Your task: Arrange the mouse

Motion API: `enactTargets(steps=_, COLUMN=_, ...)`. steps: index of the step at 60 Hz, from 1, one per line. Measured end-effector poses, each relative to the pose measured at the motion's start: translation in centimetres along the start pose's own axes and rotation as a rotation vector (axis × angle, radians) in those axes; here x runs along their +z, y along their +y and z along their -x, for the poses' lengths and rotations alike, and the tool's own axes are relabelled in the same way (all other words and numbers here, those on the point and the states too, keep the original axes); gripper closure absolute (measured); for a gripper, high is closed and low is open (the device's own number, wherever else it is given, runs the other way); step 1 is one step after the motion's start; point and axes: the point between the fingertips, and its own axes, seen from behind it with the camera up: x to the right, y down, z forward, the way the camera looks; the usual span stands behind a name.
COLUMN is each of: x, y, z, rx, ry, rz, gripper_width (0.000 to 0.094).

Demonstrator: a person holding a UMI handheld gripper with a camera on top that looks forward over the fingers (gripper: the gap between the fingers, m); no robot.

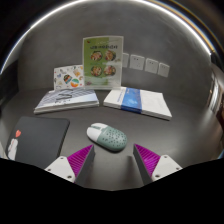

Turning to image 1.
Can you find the white ceiling light strip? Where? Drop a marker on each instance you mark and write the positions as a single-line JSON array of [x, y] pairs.
[[43, 20]]

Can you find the green menu sign stand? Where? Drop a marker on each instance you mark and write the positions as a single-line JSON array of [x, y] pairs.
[[102, 61]]

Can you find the white and green computer mouse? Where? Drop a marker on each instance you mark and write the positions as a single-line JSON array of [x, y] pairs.
[[110, 137]]

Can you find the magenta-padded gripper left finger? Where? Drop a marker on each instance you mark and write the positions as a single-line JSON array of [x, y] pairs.
[[63, 166]]

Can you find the black mouse pad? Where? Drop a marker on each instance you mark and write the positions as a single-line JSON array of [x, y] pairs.
[[38, 140]]

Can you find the white book with blue band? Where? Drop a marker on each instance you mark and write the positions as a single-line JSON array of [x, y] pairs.
[[138, 101]]

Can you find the grey striped book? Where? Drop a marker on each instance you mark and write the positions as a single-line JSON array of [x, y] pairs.
[[66, 99]]

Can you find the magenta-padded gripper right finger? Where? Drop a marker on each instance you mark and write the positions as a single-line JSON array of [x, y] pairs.
[[160, 166]]

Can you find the white wall socket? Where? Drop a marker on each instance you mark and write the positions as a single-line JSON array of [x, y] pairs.
[[137, 62], [151, 66], [125, 60], [163, 70]]

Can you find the white sticker card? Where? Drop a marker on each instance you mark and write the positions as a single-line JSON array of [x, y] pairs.
[[68, 77]]

